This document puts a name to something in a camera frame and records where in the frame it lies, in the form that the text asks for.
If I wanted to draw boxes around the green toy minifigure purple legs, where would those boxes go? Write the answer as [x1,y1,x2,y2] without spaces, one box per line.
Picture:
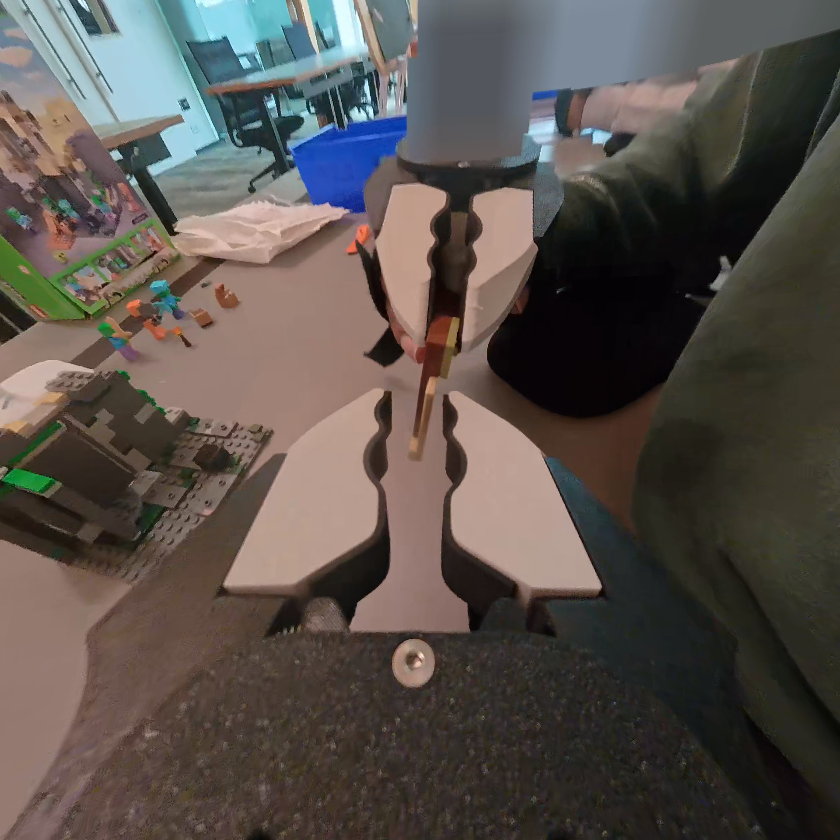
[96,315,141,364]

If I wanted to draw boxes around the wooden top table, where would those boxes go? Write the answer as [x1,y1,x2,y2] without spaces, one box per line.
[206,46,370,173]

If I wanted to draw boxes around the tan and brown brick assembly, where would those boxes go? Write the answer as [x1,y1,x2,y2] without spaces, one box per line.
[407,314,462,462]

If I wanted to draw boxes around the black office chair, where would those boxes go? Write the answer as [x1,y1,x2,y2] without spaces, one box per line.
[186,35,305,195]

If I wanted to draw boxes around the grey desk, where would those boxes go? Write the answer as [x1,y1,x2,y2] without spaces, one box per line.
[0,197,664,821]

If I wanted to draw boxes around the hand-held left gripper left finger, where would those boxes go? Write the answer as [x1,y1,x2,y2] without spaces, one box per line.
[223,387,393,601]

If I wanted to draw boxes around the teal toy minifigure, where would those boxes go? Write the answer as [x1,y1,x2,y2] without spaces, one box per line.
[149,280,186,323]

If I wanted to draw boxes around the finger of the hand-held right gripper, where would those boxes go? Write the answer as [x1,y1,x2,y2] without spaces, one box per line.
[373,184,448,349]
[458,190,540,353]

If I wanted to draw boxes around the black knitted cloth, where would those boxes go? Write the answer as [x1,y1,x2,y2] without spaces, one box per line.
[487,177,700,419]

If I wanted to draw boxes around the white plastic bag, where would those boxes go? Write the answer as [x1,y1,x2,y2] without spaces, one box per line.
[172,199,350,265]

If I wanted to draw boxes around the person's right forearm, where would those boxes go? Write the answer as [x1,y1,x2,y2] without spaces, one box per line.
[553,29,840,277]

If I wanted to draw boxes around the person's right hand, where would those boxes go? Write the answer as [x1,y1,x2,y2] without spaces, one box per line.
[387,298,427,364]

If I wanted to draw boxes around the person's green jacket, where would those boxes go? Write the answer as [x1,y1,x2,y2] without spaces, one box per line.
[631,125,840,811]

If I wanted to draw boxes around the grey toy brick model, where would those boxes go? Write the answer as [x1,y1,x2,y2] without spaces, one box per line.
[0,360,274,586]

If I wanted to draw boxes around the toy brick set box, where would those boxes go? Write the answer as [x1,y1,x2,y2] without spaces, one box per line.
[0,0,179,322]

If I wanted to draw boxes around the blue plastic bin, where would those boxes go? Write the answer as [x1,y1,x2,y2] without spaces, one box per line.
[291,117,409,214]

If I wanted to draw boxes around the small wooden top desk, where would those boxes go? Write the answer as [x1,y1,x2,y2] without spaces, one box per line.
[93,114,186,235]

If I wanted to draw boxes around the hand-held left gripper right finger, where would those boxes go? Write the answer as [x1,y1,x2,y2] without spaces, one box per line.
[441,392,605,602]

